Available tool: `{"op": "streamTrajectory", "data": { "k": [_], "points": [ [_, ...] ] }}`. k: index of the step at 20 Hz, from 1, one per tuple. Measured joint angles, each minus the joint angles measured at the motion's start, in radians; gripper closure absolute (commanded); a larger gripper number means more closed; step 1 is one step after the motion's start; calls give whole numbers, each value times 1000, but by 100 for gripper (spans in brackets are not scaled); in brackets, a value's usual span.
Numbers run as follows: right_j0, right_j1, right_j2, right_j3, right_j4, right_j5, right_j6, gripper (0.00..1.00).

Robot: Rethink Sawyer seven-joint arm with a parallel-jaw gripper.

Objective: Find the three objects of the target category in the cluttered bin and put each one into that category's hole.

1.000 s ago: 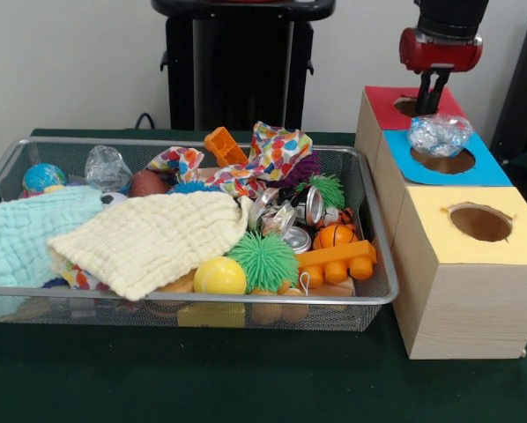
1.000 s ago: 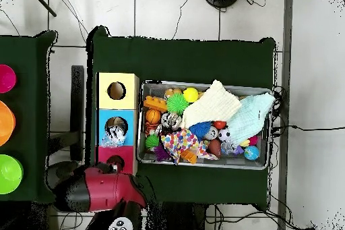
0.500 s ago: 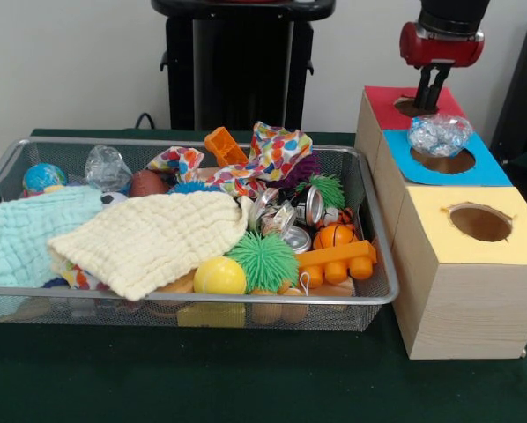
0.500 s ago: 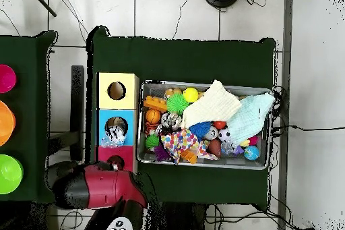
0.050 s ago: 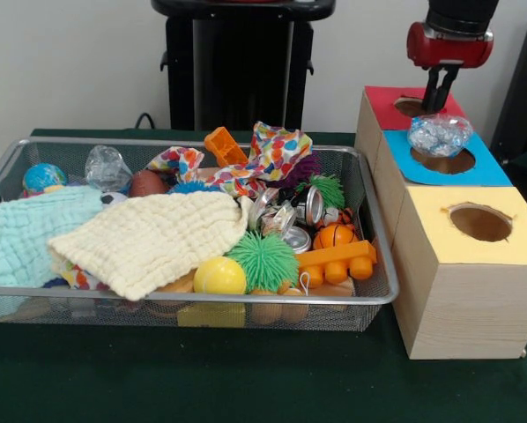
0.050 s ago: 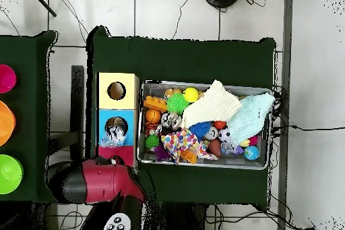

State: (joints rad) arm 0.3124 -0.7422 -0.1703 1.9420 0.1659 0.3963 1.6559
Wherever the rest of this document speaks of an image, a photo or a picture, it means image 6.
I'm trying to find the mint waffle cloth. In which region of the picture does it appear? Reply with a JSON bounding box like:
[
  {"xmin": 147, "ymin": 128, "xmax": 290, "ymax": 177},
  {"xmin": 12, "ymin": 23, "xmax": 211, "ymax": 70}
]
[{"xmin": 226, "ymin": 92, "xmax": 276, "ymax": 146}]

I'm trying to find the colourful dotted cloth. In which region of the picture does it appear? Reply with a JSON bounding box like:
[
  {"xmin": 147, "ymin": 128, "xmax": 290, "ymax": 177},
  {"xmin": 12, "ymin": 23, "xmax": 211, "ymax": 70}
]
[{"xmin": 160, "ymin": 128, "xmax": 219, "ymax": 165}]

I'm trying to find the orange toy basketball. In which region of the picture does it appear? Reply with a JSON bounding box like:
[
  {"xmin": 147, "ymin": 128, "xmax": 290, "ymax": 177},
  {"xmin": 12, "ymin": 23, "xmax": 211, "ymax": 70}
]
[{"xmin": 145, "ymin": 109, "xmax": 162, "ymax": 125}]

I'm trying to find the black flat bar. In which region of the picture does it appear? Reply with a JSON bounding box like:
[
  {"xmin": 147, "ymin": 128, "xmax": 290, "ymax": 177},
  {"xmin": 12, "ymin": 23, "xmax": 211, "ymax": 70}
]
[{"xmin": 69, "ymin": 65, "xmax": 85, "ymax": 162}]

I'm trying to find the long orange toy block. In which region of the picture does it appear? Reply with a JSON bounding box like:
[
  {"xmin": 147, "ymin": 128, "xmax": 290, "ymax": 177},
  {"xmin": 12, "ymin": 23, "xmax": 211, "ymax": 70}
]
[{"xmin": 142, "ymin": 95, "xmax": 168, "ymax": 113}]

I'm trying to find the wooden box with three holes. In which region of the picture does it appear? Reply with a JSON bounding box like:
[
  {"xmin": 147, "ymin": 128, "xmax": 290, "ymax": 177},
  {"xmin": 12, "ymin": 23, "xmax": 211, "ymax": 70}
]
[{"xmin": 95, "ymin": 71, "xmax": 140, "ymax": 168}]

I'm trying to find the pink bowl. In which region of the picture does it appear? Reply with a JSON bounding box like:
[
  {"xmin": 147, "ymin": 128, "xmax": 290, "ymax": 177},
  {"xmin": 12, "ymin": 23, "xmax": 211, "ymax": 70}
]
[{"xmin": 0, "ymin": 64, "xmax": 18, "ymax": 94}]

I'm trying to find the green cloth side table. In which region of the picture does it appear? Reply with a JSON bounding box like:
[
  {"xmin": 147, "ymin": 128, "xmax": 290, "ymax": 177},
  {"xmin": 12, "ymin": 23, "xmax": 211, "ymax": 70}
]
[{"xmin": 0, "ymin": 30, "xmax": 61, "ymax": 204}]

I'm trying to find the large green spiky ball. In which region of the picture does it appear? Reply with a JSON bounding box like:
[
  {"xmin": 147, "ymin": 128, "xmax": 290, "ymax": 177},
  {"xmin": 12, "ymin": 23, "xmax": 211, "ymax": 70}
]
[{"xmin": 165, "ymin": 92, "xmax": 190, "ymax": 116}]

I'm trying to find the black rod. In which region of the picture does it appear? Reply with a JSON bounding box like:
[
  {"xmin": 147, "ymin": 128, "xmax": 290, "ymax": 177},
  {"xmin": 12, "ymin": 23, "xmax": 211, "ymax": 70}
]
[{"xmin": 27, "ymin": 0, "xmax": 58, "ymax": 18}]

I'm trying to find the cream waffle cloth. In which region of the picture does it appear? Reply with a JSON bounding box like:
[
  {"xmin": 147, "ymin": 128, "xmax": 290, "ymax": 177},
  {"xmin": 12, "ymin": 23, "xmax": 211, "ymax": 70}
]
[{"xmin": 181, "ymin": 79, "xmax": 243, "ymax": 129}]

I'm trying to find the dark green table cloth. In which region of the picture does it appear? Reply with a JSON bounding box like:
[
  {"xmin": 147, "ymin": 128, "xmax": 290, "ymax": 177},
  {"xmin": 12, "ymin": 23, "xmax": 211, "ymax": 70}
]
[{"xmin": 84, "ymin": 25, "xmax": 277, "ymax": 206}]

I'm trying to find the orange bowl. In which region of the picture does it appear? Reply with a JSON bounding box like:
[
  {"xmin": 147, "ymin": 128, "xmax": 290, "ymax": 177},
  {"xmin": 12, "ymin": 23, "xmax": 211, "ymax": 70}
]
[{"xmin": 0, "ymin": 100, "xmax": 16, "ymax": 148}]

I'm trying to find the green bowl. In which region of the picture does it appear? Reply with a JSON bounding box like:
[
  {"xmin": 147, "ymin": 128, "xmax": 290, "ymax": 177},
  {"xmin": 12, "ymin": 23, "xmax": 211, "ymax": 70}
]
[{"xmin": 0, "ymin": 154, "xmax": 24, "ymax": 195}]

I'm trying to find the blue globe ball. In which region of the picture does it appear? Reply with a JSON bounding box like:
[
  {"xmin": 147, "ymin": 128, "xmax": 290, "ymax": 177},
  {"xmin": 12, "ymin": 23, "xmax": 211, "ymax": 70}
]
[{"xmin": 243, "ymin": 145, "xmax": 260, "ymax": 161}]

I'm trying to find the bottle with blue label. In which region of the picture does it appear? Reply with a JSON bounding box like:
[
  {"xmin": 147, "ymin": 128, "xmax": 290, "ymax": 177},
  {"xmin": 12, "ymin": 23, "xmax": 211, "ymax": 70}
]
[{"xmin": 100, "ymin": 123, "xmax": 128, "ymax": 149}]

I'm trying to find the silver mesh bin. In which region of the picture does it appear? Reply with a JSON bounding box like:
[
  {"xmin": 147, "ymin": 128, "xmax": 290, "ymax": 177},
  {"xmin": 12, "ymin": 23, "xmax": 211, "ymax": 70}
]
[{"xmin": 136, "ymin": 80, "xmax": 274, "ymax": 171}]

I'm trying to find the black power cable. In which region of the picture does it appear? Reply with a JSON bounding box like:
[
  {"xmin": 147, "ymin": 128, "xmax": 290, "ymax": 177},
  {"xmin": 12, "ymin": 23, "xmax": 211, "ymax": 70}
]
[{"xmin": 270, "ymin": 123, "xmax": 345, "ymax": 134}]

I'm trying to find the yellow ball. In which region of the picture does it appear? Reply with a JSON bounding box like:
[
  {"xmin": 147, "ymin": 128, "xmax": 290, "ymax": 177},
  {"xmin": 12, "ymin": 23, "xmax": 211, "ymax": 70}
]
[{"xmin": 182, "ymin": 87, "xmax": 199, "ymax": 104}]

